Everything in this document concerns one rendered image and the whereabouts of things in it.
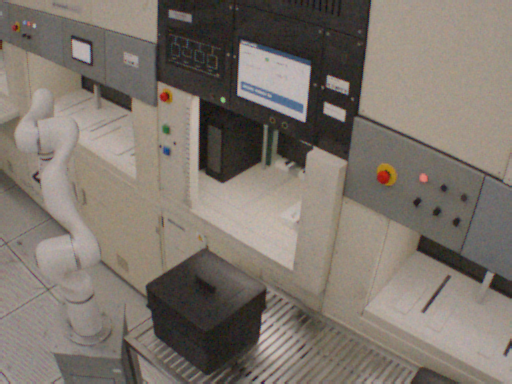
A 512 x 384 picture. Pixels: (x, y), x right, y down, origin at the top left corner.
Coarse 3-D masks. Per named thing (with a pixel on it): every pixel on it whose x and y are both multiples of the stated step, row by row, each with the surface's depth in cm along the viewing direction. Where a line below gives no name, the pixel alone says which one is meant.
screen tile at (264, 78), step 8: (248, 56) 174; (256, 56) 172; (264, 56) 170; (256, 64) 173; (264, 64) 171; (248, 72) 177; (256, 72) 175; (264, 72) 173; (256, 80) 176; (264, 80) 174
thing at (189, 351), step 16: (160, 320) 176; (256, 320) 181; (160, 336) 182; (176, 336) 173; (240, 336) 177; (256, 336) 186; (176, 352) 180; (192, 352) 171; (224, 352) 173; (208, 368) 170
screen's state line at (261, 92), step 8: (240, 80) 181; (240, 88) 182; (248, 88) 180; (256, 88) 178; (264, 96) 177; (272, 96) 175; (280, 96) 173; (280, 104) 174; (288, 104) 172; (296, 104) 170
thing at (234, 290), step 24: (192, 264) 182; (216, 264) 183; (168, 288) 171; (192, 288) 172; (216, 288) 173; (240, 288) 174; (264, 288) 174; (168, 312) 168; (192, 312) 164; (216, 312) 164; (240, 312) 168; (192, 336) 164; (216, 336) 163
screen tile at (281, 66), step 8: (280, 64) 167; (288, 64) 165; (280, 72) 168; (288, 72) 166; (296, 72) 164; (280, 80) 170; (304, 80) 164; (280, 88) 171; (288, 88) 169; (296, 88) 167; (304, 88) 165; (296, 96) 168
